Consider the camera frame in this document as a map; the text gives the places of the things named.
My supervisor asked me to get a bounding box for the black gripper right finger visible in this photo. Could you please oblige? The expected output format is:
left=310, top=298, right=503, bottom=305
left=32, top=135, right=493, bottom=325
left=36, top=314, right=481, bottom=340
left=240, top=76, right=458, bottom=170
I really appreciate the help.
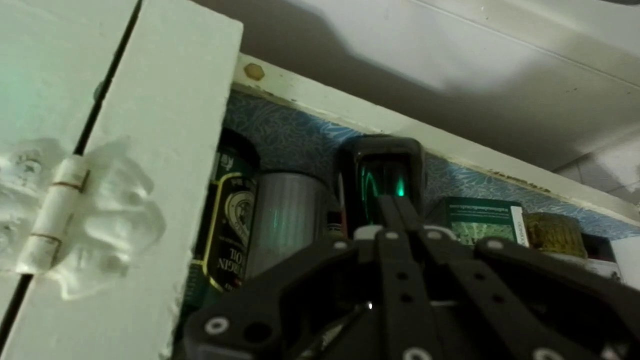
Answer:
left=398, top=193, right=640, bottom=360

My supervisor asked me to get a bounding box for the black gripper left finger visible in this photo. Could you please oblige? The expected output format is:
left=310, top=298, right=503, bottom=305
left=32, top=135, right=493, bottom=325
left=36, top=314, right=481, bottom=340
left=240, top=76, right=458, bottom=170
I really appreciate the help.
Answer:
left=171, top=193, right=412, bottom=360

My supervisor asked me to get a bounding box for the dark glass bottle black cap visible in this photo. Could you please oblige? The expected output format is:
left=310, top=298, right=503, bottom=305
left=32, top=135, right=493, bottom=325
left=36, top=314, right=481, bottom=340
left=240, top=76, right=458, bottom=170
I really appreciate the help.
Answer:
left=335, top=135, right=427, bottom=241

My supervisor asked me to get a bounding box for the cream closed cabinet door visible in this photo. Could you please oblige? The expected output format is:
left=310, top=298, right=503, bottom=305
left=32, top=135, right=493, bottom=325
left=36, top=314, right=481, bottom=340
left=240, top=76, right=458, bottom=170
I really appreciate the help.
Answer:
left=0, top=0, right=141, bottom=335

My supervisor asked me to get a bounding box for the yellowish glass jar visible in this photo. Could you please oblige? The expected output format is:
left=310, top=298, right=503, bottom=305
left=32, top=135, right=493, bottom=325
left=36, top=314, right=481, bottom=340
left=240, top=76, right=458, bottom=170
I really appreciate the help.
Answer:
left=525, top=210, right=590, bottom=259

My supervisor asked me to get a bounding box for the white ribbed plastic jar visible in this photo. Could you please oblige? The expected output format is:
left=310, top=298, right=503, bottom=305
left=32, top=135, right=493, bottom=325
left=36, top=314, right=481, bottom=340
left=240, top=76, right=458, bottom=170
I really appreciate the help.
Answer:
left=245, top=168, right=329, bottom=277

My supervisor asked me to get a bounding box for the green white carton box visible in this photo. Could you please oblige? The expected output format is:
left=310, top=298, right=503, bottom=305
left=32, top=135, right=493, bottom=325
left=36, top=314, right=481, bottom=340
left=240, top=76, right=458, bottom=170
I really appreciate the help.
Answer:
left=442, top=195, right=531, bottom=248

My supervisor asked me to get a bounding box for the white painted door hinge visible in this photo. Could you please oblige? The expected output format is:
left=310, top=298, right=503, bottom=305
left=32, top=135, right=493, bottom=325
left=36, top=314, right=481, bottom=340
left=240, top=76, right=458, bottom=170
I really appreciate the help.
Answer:
left=0, top=135, right=168, bottom=302

